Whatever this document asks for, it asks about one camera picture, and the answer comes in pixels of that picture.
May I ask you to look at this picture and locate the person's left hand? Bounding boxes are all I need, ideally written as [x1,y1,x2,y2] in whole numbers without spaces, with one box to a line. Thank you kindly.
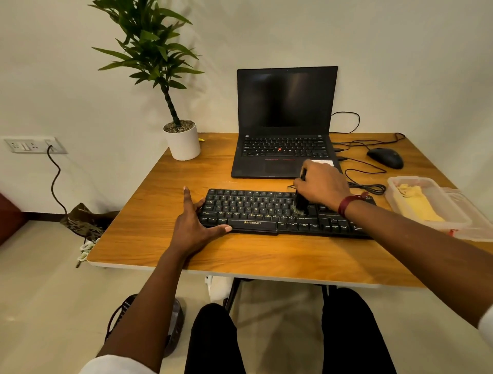
[168,186,233,261]

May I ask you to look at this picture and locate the person's right hand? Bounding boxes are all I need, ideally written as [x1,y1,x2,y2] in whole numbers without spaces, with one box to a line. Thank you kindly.
[293,159,352,213]

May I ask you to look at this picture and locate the black cleaning brush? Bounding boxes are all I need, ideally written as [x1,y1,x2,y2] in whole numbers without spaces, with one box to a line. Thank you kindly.
[291,168,310,216]

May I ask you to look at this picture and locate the black keyboard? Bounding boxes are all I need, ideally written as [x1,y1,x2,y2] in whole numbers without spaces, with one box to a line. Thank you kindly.
[198,188,377,240]

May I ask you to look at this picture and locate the clear plastic container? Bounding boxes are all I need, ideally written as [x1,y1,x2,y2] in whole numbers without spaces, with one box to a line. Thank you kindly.
[384,175,473,231]

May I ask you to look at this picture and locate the yellow cloth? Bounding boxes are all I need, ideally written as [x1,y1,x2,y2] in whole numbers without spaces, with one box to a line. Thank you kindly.
[396,183,446,223]

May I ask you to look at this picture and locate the clear lid with orange clips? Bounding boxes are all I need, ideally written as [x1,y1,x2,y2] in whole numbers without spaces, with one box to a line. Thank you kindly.
[441,188,493,244]

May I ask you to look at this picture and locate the person's right forearm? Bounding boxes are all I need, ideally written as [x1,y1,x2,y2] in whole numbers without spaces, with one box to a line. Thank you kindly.
[343,200,493,328]

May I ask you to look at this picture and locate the person's left forearm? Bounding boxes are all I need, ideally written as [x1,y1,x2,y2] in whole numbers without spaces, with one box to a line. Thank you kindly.
[96,248,189,373]

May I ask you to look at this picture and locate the person's black trousers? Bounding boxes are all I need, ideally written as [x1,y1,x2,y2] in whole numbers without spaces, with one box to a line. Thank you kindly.
[184,288,397,374]

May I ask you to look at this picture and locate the person's white shirt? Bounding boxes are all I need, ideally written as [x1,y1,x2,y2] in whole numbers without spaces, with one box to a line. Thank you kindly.
[79,304,493,374]

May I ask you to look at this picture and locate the red wrist band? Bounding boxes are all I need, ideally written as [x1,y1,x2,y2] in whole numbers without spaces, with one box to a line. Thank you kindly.
[337,191,370,219]

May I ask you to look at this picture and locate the black computer mouse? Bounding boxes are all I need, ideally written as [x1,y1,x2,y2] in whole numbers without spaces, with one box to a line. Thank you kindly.
[366,147,405,170]

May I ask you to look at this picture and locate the white plant pot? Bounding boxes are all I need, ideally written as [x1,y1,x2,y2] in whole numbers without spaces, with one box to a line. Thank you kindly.
[162,120,202,162]

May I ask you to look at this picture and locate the black laptop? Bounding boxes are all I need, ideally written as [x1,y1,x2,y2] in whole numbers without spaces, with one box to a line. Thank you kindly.
[231,66,343,180]

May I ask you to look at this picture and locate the black woven basket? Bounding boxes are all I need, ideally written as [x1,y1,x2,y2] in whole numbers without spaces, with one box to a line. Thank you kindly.
[104,293,185,359]

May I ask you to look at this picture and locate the brown patterned bag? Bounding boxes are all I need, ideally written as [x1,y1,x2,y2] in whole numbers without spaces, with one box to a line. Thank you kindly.
[60,203,121,241]

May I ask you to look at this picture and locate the white flower bunch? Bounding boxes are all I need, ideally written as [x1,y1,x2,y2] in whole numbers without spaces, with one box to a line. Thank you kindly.
[75,237,101,269]

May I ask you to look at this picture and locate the dark brown cabinet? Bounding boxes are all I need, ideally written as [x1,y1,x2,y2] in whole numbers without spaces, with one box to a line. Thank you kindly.
[0,192,28,247]

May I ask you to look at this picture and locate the green leafy plant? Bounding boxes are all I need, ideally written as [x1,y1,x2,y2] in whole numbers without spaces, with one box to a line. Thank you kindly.
[87,0,205,127]

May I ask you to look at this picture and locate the black cables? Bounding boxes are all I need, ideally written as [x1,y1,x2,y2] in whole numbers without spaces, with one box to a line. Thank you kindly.
[287,156,388,196]

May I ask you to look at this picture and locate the black laptop charger cable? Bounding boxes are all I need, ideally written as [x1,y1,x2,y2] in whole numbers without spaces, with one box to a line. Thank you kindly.
[330,111,361,135]

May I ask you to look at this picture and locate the black mouse cable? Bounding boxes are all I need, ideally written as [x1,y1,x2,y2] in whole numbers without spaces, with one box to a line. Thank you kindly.
[332,132,406,155]

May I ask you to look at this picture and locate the black wall power cable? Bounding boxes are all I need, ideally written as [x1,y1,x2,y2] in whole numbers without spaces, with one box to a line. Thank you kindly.
[46,145,68,216]

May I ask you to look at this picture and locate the white wall socket panel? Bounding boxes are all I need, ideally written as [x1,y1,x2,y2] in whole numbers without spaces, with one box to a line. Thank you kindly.
[2,136,68,155]

